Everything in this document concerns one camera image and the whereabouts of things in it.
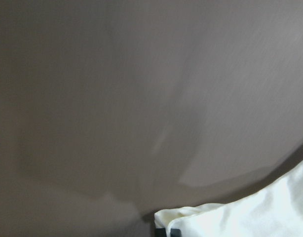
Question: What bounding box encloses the cream long-sleeve cat shirt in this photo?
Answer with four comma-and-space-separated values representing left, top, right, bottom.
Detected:
154, 161, 303, 237

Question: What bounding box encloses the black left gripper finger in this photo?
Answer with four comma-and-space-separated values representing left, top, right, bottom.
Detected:
155, 228, 166, 237

